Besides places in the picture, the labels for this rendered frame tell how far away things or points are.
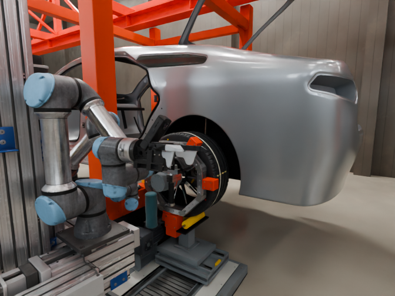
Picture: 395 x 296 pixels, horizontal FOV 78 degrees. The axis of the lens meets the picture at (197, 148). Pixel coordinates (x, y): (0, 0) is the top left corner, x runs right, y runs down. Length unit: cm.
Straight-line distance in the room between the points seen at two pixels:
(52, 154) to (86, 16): 119
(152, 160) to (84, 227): 54
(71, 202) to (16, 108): 41
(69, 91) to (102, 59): 92
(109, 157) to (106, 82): 113
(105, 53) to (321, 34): 550
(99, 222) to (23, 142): 43
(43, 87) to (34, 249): 67
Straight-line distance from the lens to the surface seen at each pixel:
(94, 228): 114
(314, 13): 688
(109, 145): 78
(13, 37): 118
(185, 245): 214
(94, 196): 109
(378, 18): 635
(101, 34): 192
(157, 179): 170
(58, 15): 413
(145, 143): 71
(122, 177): 82
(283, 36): 697
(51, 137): 98
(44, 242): 128
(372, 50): 621
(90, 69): 189
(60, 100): 96
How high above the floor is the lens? 133
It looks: 8 degrees down
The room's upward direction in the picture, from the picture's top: straight up
